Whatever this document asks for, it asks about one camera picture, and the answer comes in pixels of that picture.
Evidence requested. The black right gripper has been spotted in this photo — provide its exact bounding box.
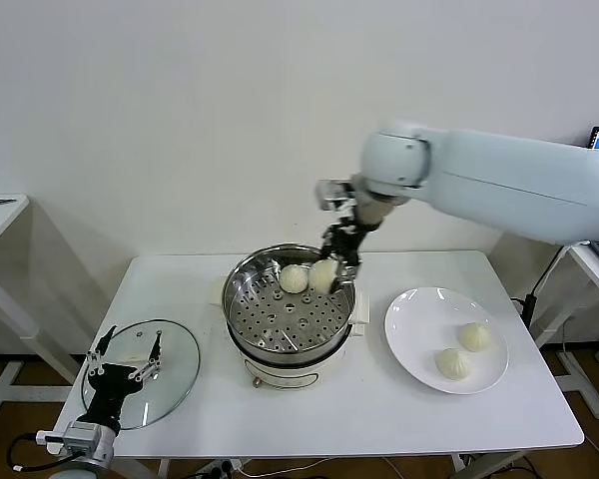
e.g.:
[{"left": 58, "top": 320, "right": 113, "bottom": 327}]
[{"left": 319, "top": 213, "right": 369, "bottom": 295}]

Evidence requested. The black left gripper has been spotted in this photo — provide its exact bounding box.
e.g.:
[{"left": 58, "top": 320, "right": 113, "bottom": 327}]
[{"left": 78, "top": 324, "right": 164, "bottom": 431}]

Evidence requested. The white steamed baozi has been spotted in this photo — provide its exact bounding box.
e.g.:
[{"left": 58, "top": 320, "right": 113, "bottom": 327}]
[
  {"left": 457, "top": 321, "right": 493, "bottom": 353},
  {"left": 279, "top": 264, "right": 310, "bottom": 294},
  {"left": 307, "top": 259, "right": 339, "bottom": 294},
  {"left": 434, "top": 347, "right": 472, "bottom": 382}
]

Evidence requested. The round glass pot lid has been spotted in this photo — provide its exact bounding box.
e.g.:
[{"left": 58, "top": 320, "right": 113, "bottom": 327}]
[{"left": 81, "top": 318, "right": 202, "bottom": 431}]

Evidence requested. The perforated steel steamer basket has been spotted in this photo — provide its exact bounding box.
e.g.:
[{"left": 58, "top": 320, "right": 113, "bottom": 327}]
[{"left": 223, "top": 242, "right": 356, "bottom": 353}]

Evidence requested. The stainless steel steamer pot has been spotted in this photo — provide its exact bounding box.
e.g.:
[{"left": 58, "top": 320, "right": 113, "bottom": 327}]
[{"left": 208, "top": 276, "right": 371, "bottom": 391}]

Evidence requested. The white round plate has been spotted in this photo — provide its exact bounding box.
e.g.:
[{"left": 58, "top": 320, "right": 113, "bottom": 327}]
[{"left": 383, "top": 286, "right": 510, "bottom": 396}]

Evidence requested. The white power strip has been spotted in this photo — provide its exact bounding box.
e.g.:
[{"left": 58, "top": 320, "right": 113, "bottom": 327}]
[{"left": 194, "top": 458, "right": 246, "bottom": 479}]

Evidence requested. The white side table with laptop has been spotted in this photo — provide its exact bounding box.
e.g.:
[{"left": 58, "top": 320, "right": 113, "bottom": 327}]
[{"left": 528, "top": 241, "right": 599, "bottom": 420}]

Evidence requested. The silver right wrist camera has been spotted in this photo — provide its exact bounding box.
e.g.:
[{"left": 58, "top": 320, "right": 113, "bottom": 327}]
[{"left": 314, "top": 179, "right": 358, "bottom": 214}]

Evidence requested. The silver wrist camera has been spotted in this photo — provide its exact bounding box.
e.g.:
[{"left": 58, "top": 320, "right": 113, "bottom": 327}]
[
  {"left": 314, "top": 179, "right": 358, "bottom": 214},
  {"left": 35, "top": 422, "right": 104, "bottom": 456}
]

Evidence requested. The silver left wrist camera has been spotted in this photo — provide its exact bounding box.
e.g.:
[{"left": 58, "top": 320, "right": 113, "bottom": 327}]
[{"left": 35, "top": 422, "right": 104, "bottom": 456}]

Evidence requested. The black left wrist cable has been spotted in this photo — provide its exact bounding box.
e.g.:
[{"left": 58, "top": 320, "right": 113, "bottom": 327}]
[{"left": 7, "top": 433, "right": 49, "bottom": 473}]

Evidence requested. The black laptop charger cable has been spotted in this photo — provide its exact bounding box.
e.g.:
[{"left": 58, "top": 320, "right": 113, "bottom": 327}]
[{"left": 509, "top": 243, "right": 568, "bottom": 330}]

